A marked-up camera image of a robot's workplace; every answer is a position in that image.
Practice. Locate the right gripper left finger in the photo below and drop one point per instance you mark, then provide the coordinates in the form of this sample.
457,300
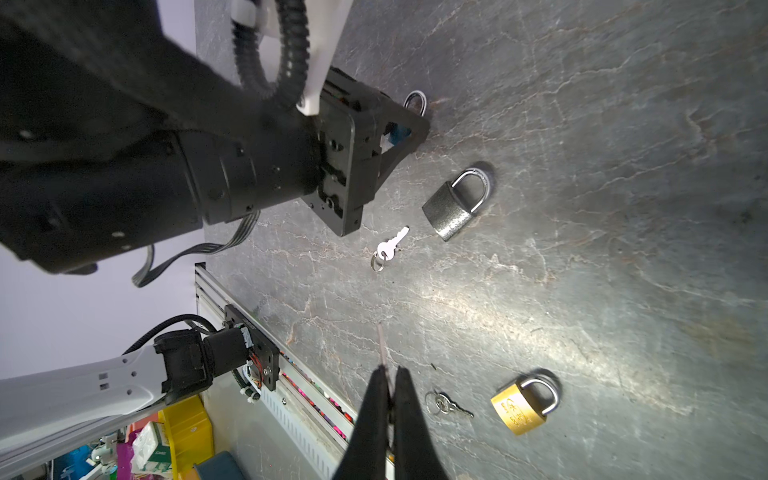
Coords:
364,457

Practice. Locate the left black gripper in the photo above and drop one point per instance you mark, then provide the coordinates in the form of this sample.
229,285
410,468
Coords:
346,126

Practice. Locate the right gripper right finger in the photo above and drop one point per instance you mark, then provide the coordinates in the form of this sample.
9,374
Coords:
414,452

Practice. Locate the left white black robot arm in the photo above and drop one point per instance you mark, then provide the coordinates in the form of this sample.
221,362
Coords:
113,138

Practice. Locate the brass padlock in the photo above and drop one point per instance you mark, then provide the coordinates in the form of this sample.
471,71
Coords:
526,403

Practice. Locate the dark grey padlock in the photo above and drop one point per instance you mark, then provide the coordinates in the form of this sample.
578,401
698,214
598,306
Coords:
447,213

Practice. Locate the yellow plastic bin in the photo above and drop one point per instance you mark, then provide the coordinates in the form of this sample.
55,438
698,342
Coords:
190,434

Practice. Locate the small dark key with ring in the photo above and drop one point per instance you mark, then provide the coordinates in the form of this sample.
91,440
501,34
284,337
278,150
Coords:
439,403

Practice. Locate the silver key with ring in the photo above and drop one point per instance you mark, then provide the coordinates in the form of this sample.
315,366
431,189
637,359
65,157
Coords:
387,249

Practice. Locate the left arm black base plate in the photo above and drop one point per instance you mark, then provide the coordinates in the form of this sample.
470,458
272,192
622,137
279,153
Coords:
261,370

